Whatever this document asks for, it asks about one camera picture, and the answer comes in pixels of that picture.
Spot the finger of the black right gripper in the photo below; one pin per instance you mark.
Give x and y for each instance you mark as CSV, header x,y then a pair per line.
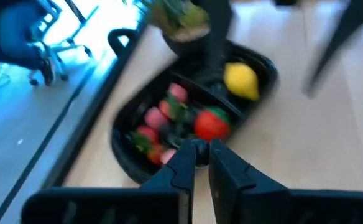
x,y
343,31
217,31

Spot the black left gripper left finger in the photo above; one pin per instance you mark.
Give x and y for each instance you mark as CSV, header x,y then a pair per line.
x,y
107,208

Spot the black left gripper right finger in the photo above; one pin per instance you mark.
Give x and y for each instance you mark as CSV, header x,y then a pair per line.
x,y
262,202

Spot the yellow lemon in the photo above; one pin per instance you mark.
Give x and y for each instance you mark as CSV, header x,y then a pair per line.
x,y
242,81

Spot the small red strawberry with stem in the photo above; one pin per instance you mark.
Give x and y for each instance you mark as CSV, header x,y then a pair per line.
x,y
155,153

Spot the red tomato with green top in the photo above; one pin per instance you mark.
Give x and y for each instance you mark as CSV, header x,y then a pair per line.
x,y
211,125

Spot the black plastic tupperware container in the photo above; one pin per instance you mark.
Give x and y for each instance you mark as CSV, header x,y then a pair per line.
x,y
131,168

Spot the potted green succulent plant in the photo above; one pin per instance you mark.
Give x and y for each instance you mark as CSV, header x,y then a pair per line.
x,y
181,18

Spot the office chair base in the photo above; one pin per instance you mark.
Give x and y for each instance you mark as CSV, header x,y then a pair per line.
x,y
20,37

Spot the black aluminium table frame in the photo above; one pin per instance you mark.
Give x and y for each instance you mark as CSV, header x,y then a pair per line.
x,y
85,118

